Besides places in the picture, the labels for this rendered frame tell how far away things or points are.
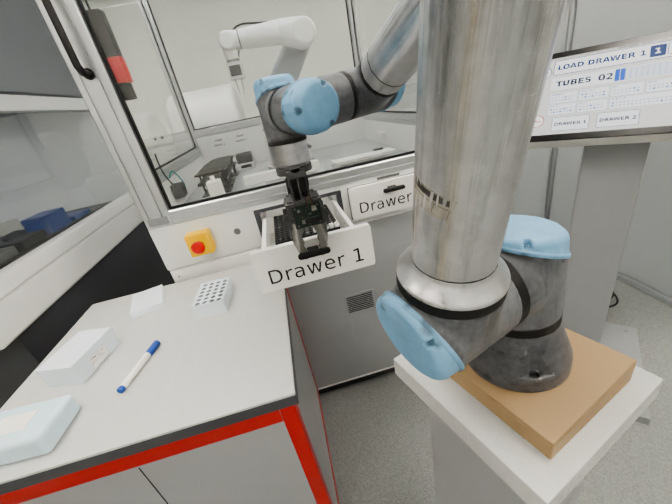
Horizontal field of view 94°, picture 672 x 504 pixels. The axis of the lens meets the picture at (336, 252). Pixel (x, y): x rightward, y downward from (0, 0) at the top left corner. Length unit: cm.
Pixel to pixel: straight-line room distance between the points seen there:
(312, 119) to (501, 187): 30
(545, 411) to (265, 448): 50
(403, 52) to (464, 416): 51
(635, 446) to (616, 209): 79
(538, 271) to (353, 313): 94
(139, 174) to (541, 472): 109
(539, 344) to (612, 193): 95
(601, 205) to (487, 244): 113
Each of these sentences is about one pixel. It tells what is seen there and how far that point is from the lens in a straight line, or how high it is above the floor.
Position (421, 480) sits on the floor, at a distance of 136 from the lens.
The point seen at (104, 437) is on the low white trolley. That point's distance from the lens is 75.
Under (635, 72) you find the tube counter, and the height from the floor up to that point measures 111.
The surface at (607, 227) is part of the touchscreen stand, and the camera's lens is 145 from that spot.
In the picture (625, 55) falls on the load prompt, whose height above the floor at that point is 116.
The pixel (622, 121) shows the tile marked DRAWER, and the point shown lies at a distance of 126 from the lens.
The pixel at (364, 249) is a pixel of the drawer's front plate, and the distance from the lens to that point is 77.
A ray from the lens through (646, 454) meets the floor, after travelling 158.
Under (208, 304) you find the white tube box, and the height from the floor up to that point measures 79.
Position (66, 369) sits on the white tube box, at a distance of 90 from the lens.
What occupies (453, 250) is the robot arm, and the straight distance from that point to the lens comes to 29.
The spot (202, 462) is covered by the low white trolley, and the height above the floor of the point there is 64.
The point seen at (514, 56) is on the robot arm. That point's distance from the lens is 24.
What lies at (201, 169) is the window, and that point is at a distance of 106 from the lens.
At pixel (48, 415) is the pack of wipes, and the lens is 81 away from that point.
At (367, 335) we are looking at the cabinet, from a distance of 138.
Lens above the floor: 121
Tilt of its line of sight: 26 degrees down
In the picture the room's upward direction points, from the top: 12 degrees counter-clockwise
